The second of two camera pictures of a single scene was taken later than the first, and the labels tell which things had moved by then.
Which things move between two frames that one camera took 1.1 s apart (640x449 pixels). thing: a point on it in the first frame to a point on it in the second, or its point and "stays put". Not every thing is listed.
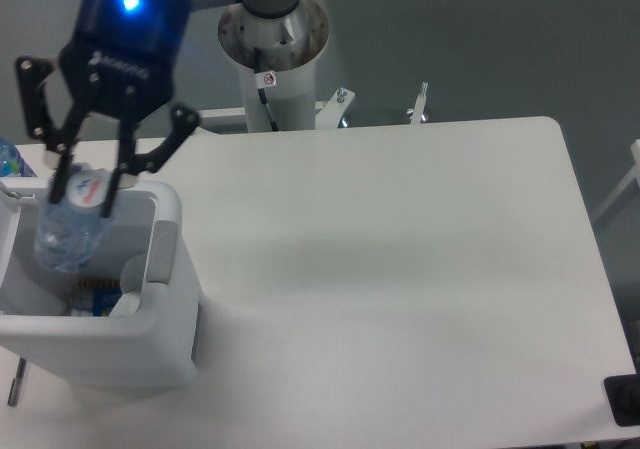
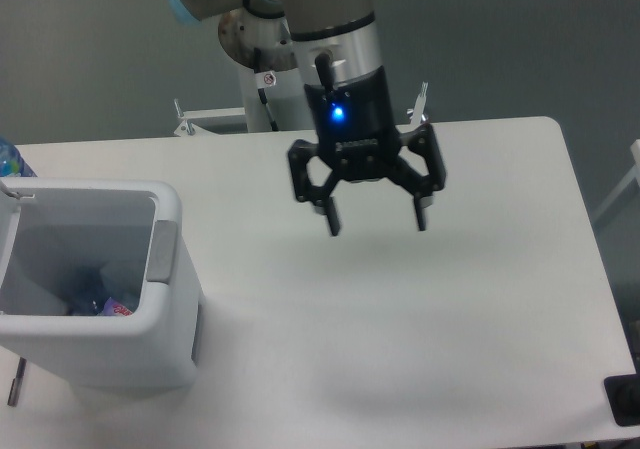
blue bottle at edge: [12, 162] stays put
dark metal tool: [13, 394] stays put
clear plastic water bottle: [71, 233] to [103, 305]
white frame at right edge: [634, 174] stays put
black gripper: [122, 60] to [357, 127]
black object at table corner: [623, 393] stays put
